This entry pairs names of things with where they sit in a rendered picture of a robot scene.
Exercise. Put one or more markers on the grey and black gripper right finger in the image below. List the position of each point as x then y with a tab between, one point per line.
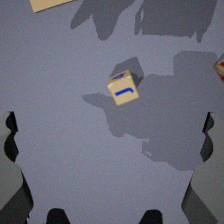
203	202

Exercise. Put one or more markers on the tan flat mat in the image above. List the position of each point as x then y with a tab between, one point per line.
39	5

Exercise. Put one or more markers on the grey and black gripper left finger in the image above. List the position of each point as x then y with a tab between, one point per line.
15	197

